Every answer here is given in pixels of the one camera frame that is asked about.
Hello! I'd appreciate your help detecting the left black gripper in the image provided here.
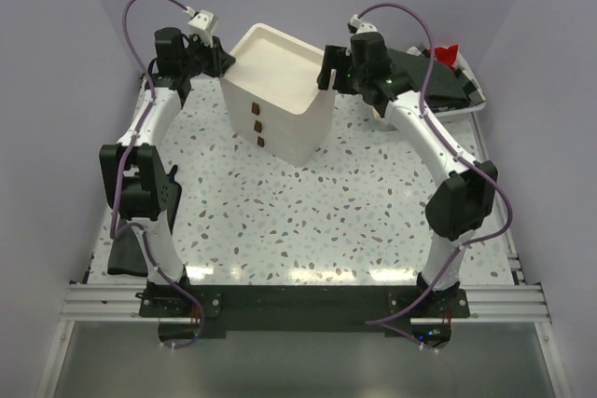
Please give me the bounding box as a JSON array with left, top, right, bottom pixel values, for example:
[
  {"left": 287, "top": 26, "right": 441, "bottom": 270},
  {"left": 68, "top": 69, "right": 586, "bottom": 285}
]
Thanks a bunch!
[{"left": 182, "top": 35, "right": 237, "bottom": 80}]

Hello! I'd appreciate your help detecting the cream drawer cabinet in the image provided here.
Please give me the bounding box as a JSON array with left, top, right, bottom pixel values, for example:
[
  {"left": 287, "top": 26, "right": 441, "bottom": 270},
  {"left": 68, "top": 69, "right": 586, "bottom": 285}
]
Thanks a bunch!
[{"left": 220, "top": 23, "right": 336, "bottom": 167}]

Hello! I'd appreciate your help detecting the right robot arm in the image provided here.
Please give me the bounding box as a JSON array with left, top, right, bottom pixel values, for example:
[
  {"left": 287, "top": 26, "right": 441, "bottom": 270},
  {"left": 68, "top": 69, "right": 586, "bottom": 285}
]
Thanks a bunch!
[{"left": 317, "top": 32, "right": 498, "bottom": 317}]

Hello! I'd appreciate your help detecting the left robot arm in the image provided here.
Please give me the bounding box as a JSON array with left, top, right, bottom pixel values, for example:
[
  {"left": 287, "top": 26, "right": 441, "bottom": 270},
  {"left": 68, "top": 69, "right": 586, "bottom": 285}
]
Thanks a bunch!
[{"left": 99, "top": 27, "right": 235, "bottom": 285}]

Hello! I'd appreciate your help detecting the red cloth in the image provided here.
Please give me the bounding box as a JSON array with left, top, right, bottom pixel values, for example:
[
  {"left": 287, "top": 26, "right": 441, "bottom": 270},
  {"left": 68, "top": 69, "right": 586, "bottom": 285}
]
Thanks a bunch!
[{"left": 434, "top": 45, "right": 459, "bottom": 69}]

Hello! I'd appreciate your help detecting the dark green folded cloth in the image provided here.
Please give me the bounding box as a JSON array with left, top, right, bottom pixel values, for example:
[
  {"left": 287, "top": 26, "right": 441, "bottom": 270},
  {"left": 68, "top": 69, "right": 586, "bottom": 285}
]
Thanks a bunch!
[{"left": 388, "top": 49, "right": 468, "bottom": 112}]

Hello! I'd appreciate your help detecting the white tray of cloths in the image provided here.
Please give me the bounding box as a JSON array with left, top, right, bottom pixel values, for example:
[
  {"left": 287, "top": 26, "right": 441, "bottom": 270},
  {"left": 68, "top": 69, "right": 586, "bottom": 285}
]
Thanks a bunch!
[{"left": 372, "top": 46, "right": 489, "bottom": 131}]

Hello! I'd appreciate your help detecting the black mat with blue trim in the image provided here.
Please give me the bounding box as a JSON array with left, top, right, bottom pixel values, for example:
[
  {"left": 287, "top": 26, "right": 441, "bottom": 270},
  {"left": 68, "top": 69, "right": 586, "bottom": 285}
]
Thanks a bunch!
[{"left": 107, "top": 164, "right": 182, "bottom": 278}]

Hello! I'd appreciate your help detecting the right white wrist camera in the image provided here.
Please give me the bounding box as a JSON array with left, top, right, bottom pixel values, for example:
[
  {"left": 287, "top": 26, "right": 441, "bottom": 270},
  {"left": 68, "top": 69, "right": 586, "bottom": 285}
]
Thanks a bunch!
[{"left": 347, "top": 14, "right": 378, "bottom": 34}]

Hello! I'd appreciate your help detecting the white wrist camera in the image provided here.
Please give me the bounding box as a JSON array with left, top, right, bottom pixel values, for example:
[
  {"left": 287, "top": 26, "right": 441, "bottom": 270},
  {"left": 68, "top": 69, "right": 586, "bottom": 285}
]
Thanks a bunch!
[
  {"left": 187, "top": 10, "right": 218, "bottom": 40},
  {"left": 347, "top": 14, "right": 378, "bottom": 34}
]

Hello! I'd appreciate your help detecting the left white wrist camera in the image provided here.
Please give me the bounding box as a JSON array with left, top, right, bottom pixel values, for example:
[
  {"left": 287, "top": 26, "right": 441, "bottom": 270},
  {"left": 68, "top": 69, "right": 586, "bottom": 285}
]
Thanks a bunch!
[{"left": 187, "top": 10, "right": 218, "bottom": 40}]

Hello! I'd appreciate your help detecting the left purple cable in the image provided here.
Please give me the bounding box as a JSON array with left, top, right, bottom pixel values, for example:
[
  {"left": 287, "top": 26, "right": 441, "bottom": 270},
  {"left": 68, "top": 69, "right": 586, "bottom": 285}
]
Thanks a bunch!
[{"left": 109, "top": 0, "right": 206, "bottom": 349}]

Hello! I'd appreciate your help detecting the purple cable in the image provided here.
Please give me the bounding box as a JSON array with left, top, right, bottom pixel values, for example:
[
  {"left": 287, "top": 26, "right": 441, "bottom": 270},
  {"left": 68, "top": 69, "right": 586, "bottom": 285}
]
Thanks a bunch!
[
  {"left": 109, "top": 0, "right": 206, "bottom": 349},
  {"left": 349, "top": 2, "right": 517, "bottom": 338}
]

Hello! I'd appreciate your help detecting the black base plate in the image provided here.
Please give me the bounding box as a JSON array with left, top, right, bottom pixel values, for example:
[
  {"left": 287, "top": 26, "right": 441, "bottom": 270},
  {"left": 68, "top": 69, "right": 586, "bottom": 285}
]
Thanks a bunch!
[{"left": 136, "top": 283, "right": 471, "bottom": 343}]

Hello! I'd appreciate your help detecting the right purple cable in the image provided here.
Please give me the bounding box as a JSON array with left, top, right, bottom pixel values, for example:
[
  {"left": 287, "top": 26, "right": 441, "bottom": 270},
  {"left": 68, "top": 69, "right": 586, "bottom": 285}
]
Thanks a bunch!
[{"left": 349, "top": 2, "right": 517, "bottom": 338}]

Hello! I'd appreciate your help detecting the aluminium rail frame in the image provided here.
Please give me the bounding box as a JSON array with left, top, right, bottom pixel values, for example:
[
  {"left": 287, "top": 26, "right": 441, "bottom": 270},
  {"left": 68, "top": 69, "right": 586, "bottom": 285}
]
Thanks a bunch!
[{"left": 36, "top": 72, "right": 573, "bottom": 398}]

